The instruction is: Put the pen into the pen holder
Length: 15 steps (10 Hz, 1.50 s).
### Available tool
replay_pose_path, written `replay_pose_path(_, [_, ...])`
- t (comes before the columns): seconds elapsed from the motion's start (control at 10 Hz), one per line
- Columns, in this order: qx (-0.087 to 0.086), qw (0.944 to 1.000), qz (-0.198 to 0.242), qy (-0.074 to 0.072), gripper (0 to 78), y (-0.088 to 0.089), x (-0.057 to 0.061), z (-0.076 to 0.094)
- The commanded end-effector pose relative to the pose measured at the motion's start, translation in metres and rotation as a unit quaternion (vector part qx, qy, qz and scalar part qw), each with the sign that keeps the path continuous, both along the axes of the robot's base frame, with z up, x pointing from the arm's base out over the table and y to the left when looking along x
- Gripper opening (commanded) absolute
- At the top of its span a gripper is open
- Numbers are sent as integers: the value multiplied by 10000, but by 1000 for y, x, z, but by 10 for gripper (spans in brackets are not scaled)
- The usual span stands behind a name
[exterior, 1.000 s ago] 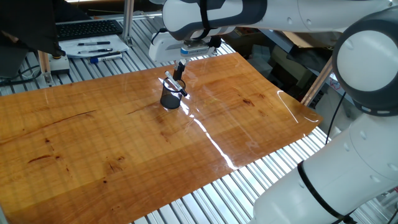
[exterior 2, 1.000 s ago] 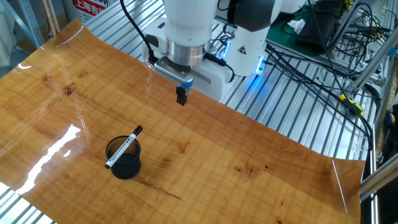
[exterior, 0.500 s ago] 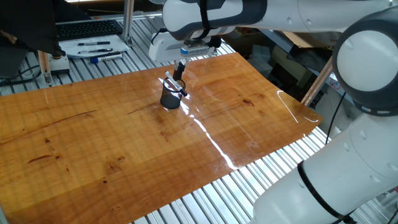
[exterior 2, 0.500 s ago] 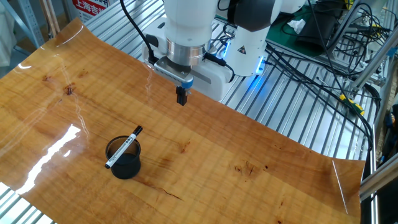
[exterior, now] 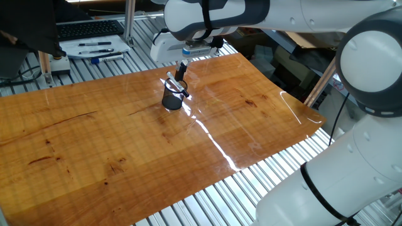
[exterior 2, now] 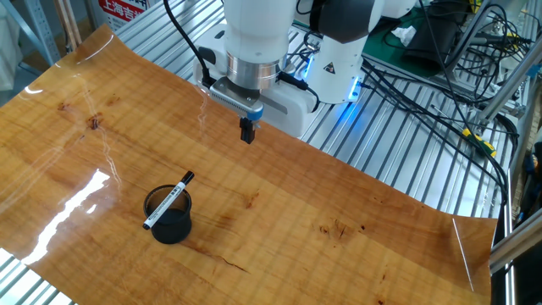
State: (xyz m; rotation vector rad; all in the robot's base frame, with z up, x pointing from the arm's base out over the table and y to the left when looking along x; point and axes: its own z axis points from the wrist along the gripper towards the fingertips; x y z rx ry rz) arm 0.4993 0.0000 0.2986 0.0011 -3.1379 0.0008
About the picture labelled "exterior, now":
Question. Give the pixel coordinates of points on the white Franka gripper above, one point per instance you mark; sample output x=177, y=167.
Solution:
x=166, y=50

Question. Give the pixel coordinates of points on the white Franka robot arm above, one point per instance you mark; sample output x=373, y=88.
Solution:
x=370, y=62

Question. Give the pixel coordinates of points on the black mesh pen holder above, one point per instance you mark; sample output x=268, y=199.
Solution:
x=172, y=102

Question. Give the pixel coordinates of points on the black marker pen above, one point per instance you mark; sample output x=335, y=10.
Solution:
x=113, y=54

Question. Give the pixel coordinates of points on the thin black pen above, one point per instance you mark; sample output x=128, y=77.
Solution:
x=100, y=51
x=94, y=44

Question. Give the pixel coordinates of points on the person's bare hand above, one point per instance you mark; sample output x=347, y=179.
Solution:
x=7, y=37

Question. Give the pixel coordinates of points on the white marker blue cap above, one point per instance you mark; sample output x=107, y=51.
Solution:
x=110, y=58

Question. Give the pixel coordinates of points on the black computer keyboard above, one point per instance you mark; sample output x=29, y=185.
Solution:
x=88, y=29

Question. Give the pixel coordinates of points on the white paper sheet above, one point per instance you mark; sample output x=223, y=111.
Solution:
x=72, y=47

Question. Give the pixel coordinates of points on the glossy wood-grain mat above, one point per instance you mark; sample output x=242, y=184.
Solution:
x=94, y=141

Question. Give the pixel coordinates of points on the white emergency stop box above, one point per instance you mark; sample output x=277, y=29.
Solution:
x=59, y=66

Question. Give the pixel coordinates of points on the brown cardboard box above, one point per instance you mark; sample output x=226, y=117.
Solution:
x=307, y=39

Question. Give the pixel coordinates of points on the long wooden stick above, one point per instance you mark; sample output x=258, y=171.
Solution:
x=317, y=86

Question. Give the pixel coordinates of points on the black cloth jacket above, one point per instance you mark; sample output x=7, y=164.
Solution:
x=28, y=22

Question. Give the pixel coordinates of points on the dark grey box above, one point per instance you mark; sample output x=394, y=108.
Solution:
x=12, y=62

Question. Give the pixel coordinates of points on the aluminium frame post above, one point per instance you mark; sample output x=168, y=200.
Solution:
x=129, y=19

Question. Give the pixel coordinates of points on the aluminium frame rail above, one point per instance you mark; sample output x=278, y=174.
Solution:
x=103, y=17

